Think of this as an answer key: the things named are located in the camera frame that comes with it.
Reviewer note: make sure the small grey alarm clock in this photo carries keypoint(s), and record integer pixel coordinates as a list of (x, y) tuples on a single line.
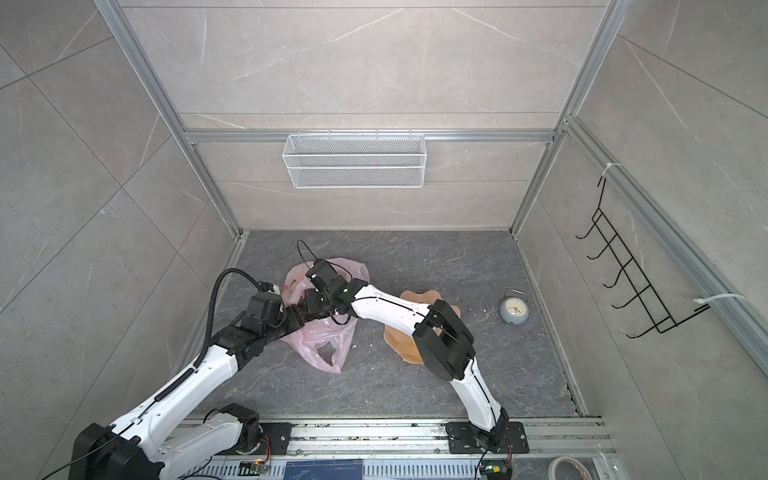
[(514, 308)]

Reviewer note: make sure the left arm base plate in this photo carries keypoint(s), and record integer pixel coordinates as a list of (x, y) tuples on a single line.
[(273, 438)]

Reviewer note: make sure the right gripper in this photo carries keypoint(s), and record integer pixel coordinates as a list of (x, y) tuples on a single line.
[(310, 304)]

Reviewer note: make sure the pink wavy plate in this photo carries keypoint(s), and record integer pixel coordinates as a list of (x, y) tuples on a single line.
[(402, 343)]

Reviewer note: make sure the black wire hook rack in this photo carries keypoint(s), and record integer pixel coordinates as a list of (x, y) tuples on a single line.
[(630, 272)]

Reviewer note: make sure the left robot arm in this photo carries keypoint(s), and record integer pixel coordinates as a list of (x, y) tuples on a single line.
[(141, 443)]

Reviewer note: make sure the pink plastic bag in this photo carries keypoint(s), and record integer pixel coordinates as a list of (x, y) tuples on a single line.
[(324, 343)]

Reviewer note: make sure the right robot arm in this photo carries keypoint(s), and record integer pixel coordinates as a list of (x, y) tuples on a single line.
[(442, 339)]

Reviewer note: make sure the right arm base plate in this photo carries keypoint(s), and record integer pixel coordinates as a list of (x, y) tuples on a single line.
[(465, 438)]

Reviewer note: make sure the white wire mesh basket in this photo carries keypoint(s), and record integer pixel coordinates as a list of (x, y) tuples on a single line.
[(349, 161)]

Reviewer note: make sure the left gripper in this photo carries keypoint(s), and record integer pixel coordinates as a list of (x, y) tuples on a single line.
[(296, 319)]

